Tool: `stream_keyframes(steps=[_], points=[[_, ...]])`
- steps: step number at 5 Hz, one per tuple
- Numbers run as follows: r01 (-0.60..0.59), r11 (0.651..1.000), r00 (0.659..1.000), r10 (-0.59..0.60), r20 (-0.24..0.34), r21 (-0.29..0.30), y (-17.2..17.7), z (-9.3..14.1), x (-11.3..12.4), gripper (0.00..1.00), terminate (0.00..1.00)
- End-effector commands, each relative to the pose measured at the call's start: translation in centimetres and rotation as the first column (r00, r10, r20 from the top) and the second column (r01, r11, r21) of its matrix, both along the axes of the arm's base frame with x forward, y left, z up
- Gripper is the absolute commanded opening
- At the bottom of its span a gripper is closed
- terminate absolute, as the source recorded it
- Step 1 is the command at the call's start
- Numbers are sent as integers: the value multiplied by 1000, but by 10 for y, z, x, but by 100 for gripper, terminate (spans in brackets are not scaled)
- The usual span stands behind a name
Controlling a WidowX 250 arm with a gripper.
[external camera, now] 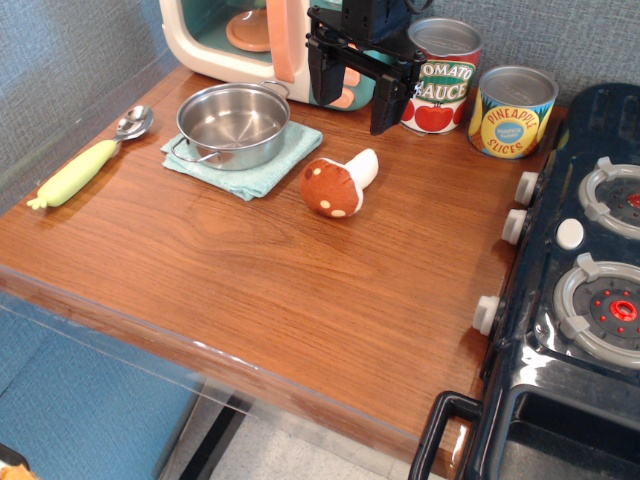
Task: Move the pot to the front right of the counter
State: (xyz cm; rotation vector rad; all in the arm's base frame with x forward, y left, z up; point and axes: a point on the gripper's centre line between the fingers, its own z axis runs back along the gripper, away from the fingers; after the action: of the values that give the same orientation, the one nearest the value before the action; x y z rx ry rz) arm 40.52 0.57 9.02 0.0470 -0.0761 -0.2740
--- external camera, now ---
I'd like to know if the toy microwave oven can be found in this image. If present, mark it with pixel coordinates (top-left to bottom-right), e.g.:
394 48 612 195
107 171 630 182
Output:
158 0 401 112

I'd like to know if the white stove knob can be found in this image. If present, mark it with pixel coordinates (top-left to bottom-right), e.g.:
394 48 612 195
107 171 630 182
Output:
514 171 539 206
501 209 527 245
472 296 501 336

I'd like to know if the orange plate in microwave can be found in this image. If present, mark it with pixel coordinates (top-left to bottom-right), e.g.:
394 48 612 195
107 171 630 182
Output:
226 9 270 53

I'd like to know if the dark blue toy stove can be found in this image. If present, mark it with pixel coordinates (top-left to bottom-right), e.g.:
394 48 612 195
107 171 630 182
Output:
410 83 639 479

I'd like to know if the pineapple slices can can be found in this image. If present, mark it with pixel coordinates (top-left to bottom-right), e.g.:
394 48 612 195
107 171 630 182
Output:
468 65 558 159

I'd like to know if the light teal folded cloth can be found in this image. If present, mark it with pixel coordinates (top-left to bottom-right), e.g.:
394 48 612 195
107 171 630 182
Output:
161 122 323 201

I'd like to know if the spoon with green handle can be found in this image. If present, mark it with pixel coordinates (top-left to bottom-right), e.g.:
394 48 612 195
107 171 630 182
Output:
26 105 154 210

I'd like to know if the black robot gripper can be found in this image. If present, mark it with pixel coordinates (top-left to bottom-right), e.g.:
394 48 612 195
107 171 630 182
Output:
307 1 426 136

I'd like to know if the small metal pot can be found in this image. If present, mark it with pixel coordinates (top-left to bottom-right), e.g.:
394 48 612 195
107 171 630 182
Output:
171 80 290 171

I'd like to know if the white stove knob middle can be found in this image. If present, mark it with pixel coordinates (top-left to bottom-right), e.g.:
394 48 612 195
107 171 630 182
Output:
501 209 527 245

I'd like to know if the brown plush mushroom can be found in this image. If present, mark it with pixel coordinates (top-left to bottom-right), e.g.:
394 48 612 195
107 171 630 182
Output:
300 149 379 219

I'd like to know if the tomato sauce can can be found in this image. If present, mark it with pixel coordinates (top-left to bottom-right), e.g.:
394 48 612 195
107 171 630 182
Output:
402 17 483 134

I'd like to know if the white stove knob front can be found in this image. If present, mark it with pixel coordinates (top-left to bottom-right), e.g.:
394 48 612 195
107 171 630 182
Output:
472 296 501 336

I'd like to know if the white stove knob rear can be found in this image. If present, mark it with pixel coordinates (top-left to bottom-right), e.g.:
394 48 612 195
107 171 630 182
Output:
514 171 539 206

